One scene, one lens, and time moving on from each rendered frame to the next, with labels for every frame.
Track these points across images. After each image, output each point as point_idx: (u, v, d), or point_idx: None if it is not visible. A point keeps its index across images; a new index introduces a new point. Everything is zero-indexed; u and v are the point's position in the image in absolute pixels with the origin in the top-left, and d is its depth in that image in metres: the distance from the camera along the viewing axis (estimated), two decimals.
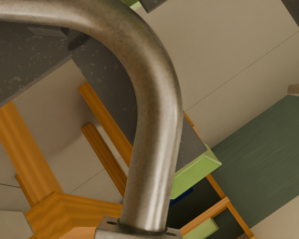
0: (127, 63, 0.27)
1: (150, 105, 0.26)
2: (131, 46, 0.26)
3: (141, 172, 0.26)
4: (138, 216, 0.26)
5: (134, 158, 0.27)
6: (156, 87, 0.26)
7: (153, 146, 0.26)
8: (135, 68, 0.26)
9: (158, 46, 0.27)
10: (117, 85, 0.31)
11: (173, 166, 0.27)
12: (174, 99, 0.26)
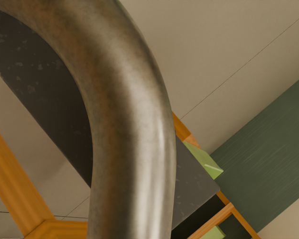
0: (64, 50, 0.14)
1: (112, 125, 0.14)
2: (67, 17, 0.14)
3: None
4: None
5: (91, 225, 0.14)
6: (119, 89, 0.14)
7: (124, 203, 0.14)
8: (79, 58, 0.14)
9: (117, 13, 0.14)
10: (62, 94, 0.19)
11: (165, 234, 0.14)
12: (155, 108, 0.14)
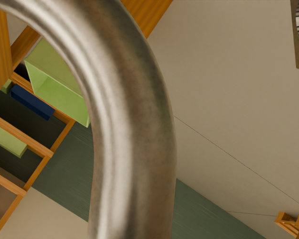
0: (65, 50, 0.14)
1: (113, 125, 0.14)
2: (69, 17, 0.14)
3: None
4: None
5: (92, 225, 0.14)
6: (120, 89, 0.14)
7: (125, 202, 0.14)
8: (80, 58, 0.14)
9: (119, 13, 0.14)
10: None
11: (166, 234, 0.14)
12: (156, 108, 0.14)
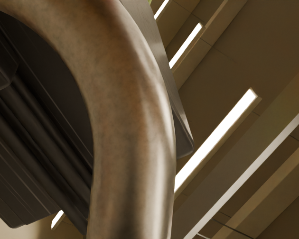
0: (64, 51, 0.14)
1: (112, 125, 0.14)
2: (67, 17, 0.14)
3: None
4: None
5: (91, 225, 0.14)
6: (119, 89, 0.14)
7: (124, 203, 0.14)
8: (79, 58, 0.14)
9: (117, 13, 0.14)
10: None
11: (165, 234, 0.14)
12: (155, 108, 0.14)
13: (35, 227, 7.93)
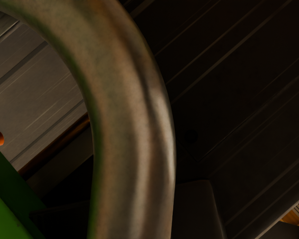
0: (65, 51, 0.15)
1: (112, 125, 0.14)
2: (68, 18, 0.14)
3: None
4: None
5: (92, 225, 0.14)
6: (119, 88, 0.14)
7: (125, 202, 0.14)
8: (79, 58, 0.14)
9: (118, 14, 0.14)
10: None
11: (165, 234, 0.14)
12: (156, 108, 0.14)
13: None
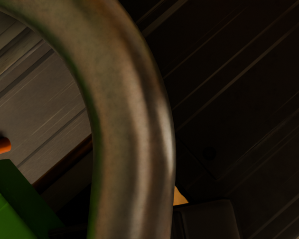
0: (64, 51, 0.14)
1: (112, 125, 0.14)
2: (67, 18, 0.14)
3: None
4: None
5: (91, 225, 0.14)
6: (119, 89, 0.14)
7: (124, 202, 0.14)
8: (79, 58, 0.14)
9: (117, 13, 0.14)
10: None
11: (165, 234, 0.14)
12: (155, 108, 0.14)
13: None
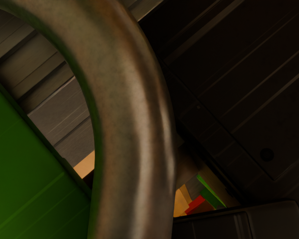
0: (67, 50, 0.14)
1: (114, 125, 0.14)
2: (70, 17, 0.14)
3: None
4: None
5: (92, 225, 0.14)
6: (121, 89, 0.14)
7: (126, 202, 0.14)
8: (81, 58, 0.14)
9: (120, 13, 0.14)
10: None
11: (166, 234, 0.14)
12: (158, 109, 0.14)
13: None
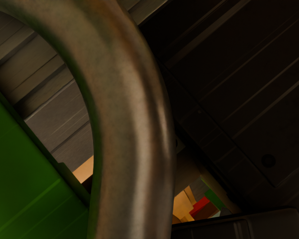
0: (65, 51, 0.14)
1: (112, 125, 0.14)
2: (68, 18, 0.14)
3: None
4: None
5: (92, 225, 0.14)
6: (119, 89, 0.14)
7: (125, 202, 0.14)
8: (79, 58, 0.14)
9: (118, 13, 0.14)
10: None
11: (165, 234, 0.14)
12: (156, 108, 0.14)
13: None
